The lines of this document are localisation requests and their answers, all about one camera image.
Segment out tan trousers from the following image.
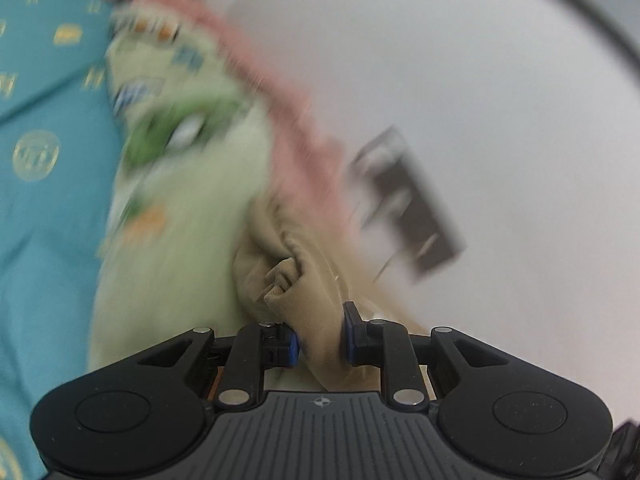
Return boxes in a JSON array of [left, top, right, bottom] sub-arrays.
[[232, 195, 437, 394]]

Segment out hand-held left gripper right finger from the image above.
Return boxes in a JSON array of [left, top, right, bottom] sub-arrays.
[[342, 301, 511, 406]]

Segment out teal printed bed sheet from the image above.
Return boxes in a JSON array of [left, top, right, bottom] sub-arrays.
[[0, 0, 127, 480]]

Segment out pink fluffy blanket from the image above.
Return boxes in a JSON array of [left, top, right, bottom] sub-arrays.
[[106, 0, 352, 212]]

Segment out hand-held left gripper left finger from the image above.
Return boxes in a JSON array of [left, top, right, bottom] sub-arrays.
[[135, 321, 301, 407]]

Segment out framed wall picture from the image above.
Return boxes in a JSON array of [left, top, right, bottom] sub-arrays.
[[347, 126, 469, 277]]

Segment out green cartoon printed blanket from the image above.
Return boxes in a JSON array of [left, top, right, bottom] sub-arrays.
[[87, 2, 322, 397]]

